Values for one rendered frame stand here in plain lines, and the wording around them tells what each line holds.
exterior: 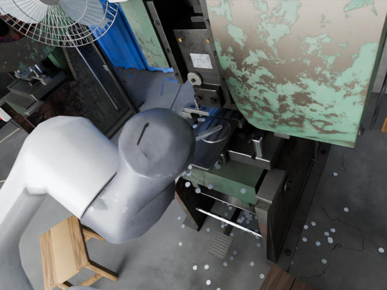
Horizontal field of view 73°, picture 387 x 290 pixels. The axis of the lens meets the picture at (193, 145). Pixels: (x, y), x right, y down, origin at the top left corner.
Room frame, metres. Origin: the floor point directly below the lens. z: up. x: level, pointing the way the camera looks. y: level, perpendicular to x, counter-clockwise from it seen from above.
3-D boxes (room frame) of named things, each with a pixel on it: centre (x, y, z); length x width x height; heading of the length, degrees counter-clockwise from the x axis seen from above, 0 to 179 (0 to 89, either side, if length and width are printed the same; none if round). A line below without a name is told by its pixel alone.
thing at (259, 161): (0.80, -0.19, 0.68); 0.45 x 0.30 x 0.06; 41
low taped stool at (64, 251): (0.82, 0.88, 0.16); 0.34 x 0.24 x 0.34; 12
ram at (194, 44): (0.78, -0.16, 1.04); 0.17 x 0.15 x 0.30; 131
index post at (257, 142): (0.59, -0.22, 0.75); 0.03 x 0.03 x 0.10; 41
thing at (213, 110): (0.80, -0.19, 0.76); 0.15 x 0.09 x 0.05; 41
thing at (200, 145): (0.69, -0.06, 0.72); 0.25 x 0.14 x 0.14; 131
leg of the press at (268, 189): (0.69, -0.48, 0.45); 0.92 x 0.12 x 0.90; 131
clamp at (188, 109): (0.93, -0.08, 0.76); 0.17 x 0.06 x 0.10; 41
